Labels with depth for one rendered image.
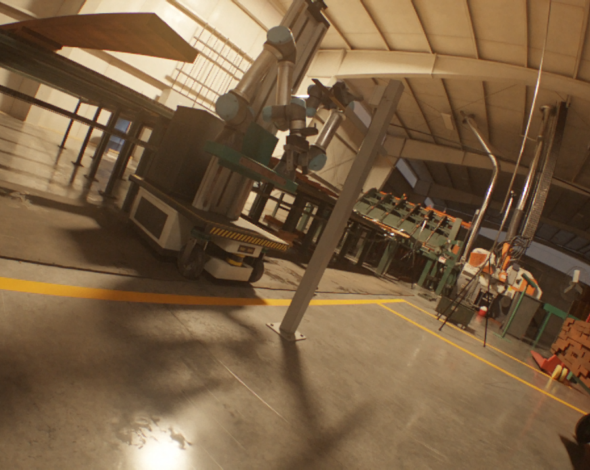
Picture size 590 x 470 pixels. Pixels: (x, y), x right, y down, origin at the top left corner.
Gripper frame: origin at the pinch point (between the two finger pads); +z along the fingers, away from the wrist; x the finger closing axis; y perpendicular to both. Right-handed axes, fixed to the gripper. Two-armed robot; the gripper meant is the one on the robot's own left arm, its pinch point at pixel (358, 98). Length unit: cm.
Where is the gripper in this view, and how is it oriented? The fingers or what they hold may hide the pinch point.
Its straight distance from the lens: 169.5
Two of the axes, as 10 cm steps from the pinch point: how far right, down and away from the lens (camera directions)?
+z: 7.3, 3.8, -5.7
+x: 2.7, 6.0, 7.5
